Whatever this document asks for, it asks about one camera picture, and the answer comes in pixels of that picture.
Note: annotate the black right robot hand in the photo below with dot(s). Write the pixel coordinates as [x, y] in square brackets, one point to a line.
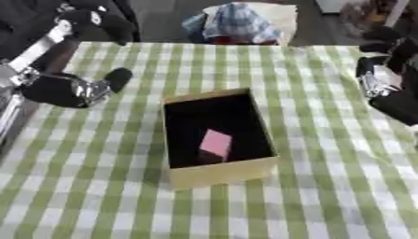
[400, 105]

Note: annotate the pink block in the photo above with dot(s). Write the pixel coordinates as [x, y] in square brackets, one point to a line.
[216, 143]

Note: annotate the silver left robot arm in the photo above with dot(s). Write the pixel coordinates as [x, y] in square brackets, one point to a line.
[8, 109]

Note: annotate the tan cardboard box black inside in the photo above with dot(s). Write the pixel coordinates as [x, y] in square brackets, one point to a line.
[217, 177]

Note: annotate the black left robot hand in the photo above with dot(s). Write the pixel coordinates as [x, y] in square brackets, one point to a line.
[51, 91]

